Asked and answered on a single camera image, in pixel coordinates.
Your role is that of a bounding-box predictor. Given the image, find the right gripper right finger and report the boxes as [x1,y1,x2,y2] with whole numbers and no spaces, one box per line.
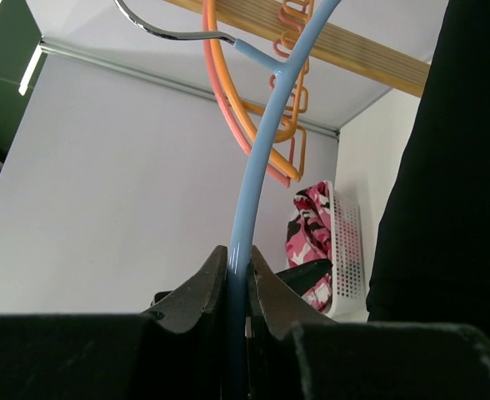
[247,249,490,399]

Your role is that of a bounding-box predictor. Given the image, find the white plastic basket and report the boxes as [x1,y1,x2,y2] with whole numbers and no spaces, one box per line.
[286,179,366,318]

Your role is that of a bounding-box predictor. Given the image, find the black trousers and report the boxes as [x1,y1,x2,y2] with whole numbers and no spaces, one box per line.
[367,0,490,332]

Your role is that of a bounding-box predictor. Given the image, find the pink plastic hanger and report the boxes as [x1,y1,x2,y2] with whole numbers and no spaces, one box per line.
[202,1,314,188]

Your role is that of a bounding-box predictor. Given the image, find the wooden clothes rack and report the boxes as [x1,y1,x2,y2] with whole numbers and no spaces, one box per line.
[161,0,432,98]

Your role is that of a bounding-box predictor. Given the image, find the pink camouflage trousers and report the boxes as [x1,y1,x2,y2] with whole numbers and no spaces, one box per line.
[285,181,334,313]

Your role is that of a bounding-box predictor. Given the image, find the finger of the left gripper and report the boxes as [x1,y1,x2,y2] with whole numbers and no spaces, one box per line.
[276,259,333,294]

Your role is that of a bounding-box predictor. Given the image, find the orange hanger behind pink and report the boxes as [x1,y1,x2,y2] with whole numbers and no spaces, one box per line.
[203,1,314,188]

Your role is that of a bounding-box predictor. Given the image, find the blue plastic hanger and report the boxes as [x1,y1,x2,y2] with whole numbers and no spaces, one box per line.
[115,0,339,399]

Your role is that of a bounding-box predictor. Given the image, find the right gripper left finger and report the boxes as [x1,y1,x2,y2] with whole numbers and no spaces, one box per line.
[0,246,227,399]

